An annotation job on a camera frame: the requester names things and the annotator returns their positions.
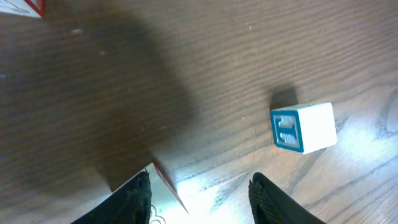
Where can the wooden block with red mark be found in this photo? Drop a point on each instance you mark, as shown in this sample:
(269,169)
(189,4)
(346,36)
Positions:
(166,205)

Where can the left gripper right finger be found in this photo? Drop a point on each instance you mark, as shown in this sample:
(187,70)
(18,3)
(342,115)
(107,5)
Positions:
(271,205)

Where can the wooden block with teal side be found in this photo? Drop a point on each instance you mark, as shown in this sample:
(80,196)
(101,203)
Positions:
(304,128)

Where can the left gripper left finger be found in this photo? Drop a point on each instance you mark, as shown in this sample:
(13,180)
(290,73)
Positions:
(130,204)

